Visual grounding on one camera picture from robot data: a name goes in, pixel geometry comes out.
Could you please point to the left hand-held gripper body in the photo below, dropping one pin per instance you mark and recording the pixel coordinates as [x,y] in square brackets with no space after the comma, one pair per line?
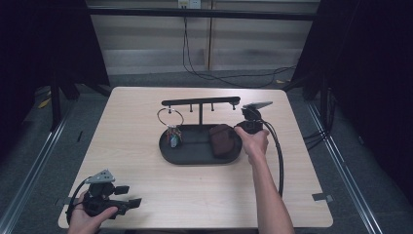
[99,201]

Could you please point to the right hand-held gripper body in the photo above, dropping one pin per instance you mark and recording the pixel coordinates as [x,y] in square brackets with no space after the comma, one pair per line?
[251,122]

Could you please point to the brown pouch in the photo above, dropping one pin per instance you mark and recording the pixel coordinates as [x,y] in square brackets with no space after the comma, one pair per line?
[222,140]

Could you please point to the black key rack with tray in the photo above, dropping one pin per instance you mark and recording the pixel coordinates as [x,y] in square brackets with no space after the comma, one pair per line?
[198,149]

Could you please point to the person's right hand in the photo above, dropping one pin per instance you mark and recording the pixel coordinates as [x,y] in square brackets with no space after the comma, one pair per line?
[255,143]

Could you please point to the person's left hand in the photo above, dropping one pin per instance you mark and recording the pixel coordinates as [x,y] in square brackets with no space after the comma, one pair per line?
[82,222]

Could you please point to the grey tape strip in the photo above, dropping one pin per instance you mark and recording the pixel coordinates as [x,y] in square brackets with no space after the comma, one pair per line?
[323,197]
[61,201]

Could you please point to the black metal stand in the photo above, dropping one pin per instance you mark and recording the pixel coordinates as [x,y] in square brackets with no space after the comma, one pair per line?
[56,104]
[323,104]

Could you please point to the yellow floor scrap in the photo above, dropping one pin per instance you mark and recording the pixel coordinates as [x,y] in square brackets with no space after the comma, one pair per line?
[44,103]

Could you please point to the black horizontal bar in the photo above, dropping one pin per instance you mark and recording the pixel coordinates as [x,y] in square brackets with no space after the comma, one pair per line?
[201,13]

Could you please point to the dark curtain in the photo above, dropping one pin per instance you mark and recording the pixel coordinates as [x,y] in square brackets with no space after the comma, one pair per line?
[39,42]
[373,81]

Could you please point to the metal floor rail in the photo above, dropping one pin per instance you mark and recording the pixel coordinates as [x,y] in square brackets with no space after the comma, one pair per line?
[344,169]
[35,165]

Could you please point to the white wall outlet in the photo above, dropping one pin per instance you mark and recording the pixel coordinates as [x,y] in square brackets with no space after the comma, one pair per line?
[189,3]

